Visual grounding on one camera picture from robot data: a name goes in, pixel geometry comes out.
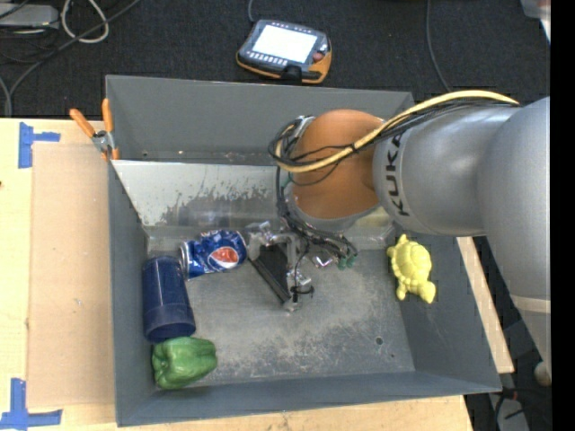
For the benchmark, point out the brown cardboard board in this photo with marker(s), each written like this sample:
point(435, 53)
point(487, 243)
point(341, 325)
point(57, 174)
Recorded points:
point(67, 263)

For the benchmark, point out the grey metal bin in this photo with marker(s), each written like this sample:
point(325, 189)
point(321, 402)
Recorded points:
point(314, 330)

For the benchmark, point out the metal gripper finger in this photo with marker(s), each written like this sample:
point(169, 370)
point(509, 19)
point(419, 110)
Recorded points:
point(302, 282)
point(259, 240)

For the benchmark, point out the yellow toy turtle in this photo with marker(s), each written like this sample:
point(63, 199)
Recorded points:
point(411, 263)

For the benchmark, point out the crushed blue soda can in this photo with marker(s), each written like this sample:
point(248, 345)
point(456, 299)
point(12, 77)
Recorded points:
point(215, 254)

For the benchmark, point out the dark blue plastic cup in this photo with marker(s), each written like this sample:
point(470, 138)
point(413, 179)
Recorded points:
point(166, 294)

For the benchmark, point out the green toy bell pepper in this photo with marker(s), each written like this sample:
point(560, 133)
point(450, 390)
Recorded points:
point(182, 362)

